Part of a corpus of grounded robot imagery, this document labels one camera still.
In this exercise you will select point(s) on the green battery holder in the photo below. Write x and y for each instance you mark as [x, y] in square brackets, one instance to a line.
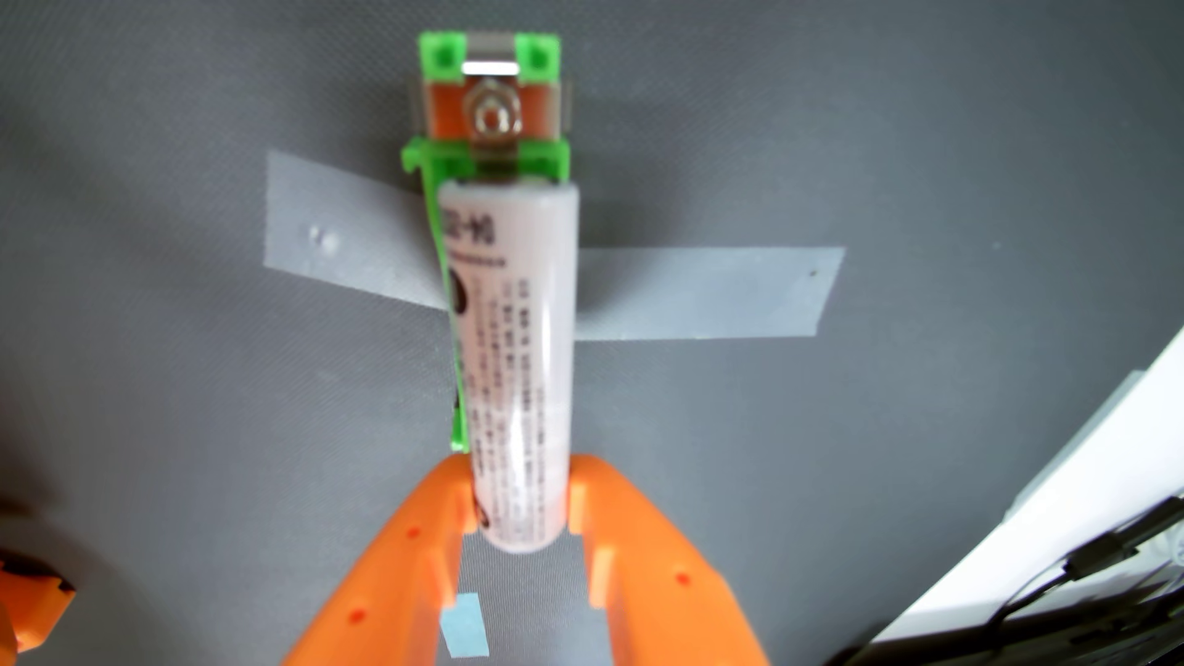
[444, 55]

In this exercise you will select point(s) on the white cylindrical battery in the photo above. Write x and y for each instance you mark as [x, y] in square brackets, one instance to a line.
[513, 351]

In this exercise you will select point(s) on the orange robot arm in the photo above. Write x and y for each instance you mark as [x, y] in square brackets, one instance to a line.
[28, 601]

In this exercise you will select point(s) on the short grey tape strip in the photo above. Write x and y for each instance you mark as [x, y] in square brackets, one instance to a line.
[342, 227]

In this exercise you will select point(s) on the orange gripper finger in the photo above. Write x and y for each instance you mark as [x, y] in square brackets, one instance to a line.
[398, 583]
[657, 592]

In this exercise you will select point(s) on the black Dell laptop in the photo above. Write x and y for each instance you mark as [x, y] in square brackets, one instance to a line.
[1110, 638]

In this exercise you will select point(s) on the dark grey table mat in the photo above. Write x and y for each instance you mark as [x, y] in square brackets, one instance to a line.
[185, 416]

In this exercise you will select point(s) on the light blue tape strip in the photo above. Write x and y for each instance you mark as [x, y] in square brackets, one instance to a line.
[464, 627]

